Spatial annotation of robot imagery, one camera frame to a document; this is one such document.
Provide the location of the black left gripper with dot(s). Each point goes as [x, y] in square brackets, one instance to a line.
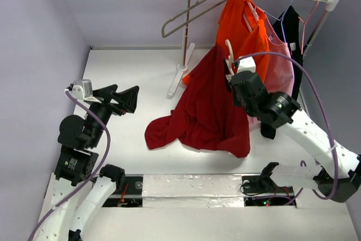
[127, 98]

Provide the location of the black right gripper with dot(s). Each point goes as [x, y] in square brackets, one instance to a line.
[237, 82]

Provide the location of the beige wooden hanger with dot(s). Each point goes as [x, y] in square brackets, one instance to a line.
[229, 61]

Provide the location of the dark red t shirt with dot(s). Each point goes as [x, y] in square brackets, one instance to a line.
[205, 117]

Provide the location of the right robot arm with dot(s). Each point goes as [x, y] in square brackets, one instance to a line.
[337, 176]

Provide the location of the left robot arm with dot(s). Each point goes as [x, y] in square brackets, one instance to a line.
[83, 181]

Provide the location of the pink t shirt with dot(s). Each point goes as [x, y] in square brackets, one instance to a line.
[276, 72]

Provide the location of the orange t shirt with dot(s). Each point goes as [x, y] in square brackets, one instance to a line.
[230, 27]

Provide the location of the black t shirt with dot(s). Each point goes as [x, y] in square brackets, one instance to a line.
[283, 37]

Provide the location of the white plastic hanger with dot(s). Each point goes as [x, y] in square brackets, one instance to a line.
[249, 17]

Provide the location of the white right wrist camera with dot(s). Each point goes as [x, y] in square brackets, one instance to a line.
[245, 64]

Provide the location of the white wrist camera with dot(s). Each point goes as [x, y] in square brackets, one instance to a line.
[82, 90]
[245, 64]

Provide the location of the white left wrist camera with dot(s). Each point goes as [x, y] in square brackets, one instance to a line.
[82, 90]

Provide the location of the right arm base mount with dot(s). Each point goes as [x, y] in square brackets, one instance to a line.
[261, 191]

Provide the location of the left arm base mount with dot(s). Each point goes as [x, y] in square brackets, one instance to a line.
[130, 196]

